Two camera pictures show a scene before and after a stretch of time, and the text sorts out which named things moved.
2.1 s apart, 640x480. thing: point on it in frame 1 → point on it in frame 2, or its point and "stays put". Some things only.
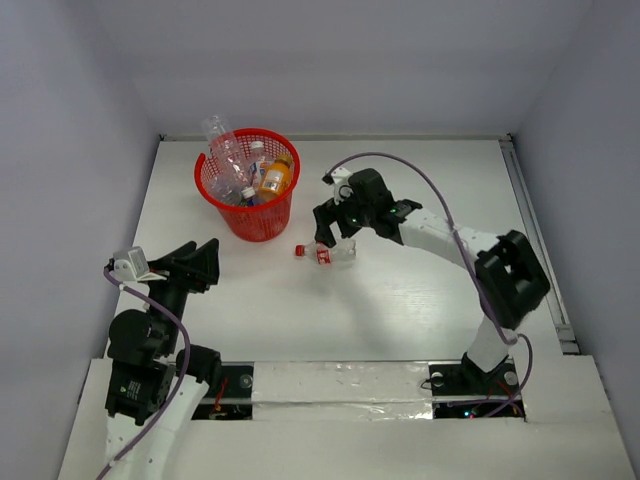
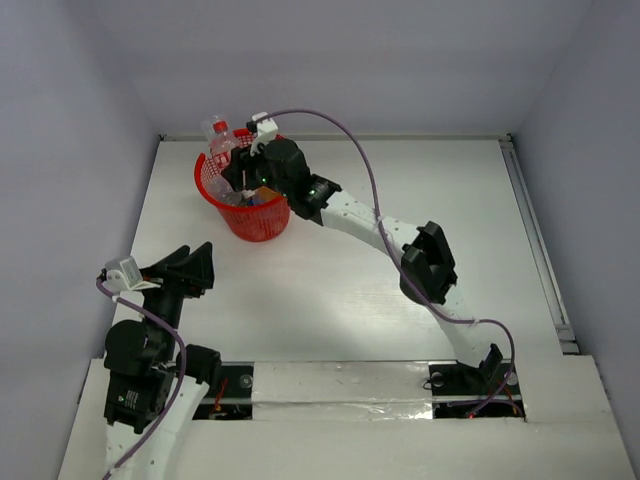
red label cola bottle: x=341 y=251 → x=221 y=143
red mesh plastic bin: x=251 y=177 stays put
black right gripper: x=326 y=214 → x=240 y=160
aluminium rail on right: x=552 y=296 stays put
